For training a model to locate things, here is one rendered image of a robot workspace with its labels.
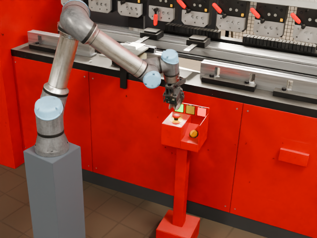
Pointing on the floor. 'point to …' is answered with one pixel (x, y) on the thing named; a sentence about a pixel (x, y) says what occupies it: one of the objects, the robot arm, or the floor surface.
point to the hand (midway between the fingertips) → (176, 106)
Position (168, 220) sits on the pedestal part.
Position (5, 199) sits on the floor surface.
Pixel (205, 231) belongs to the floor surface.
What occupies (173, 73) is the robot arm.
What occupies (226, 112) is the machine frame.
